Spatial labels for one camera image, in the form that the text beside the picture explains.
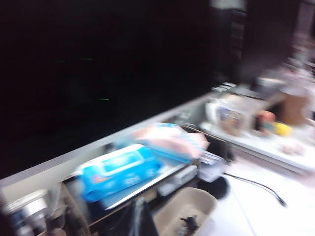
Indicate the dark AOC monitor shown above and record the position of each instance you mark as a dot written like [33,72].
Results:
[270,37]

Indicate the white USB power strip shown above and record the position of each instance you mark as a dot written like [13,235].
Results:
[184,175]

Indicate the white neighbouring desk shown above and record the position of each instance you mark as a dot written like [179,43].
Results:
[261,148]

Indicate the black monitor silver bezel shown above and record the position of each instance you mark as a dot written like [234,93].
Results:
[98,73]

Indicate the orange teal figurine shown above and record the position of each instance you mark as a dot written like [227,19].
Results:
[265,121]

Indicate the small yellow toy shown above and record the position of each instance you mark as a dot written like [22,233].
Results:
[283,129]

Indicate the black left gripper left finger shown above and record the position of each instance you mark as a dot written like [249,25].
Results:
[129,222]

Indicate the beige paper box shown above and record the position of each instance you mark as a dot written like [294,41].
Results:
[194,202]

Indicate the tan paper cup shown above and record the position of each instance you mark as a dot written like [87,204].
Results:
[27,214]

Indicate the brown cylinder container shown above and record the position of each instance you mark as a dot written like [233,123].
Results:
[295,108]

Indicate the black cat doll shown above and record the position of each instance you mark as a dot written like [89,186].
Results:
[189,221]

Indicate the pink tissue pack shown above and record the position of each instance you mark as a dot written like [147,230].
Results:
[169,142]

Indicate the blue wet wipes pack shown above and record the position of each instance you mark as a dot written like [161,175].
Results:
[118,172]

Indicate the black wooden desk shelf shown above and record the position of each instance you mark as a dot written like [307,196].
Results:
[221,150]

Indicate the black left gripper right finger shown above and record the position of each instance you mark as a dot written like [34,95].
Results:
[147,223]

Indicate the clear bag with items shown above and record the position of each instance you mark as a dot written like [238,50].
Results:
[230,119]

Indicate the folded grey paper stack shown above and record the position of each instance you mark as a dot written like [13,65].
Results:
[211,169]

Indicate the black round stand base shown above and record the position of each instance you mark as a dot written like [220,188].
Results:
[219,189]

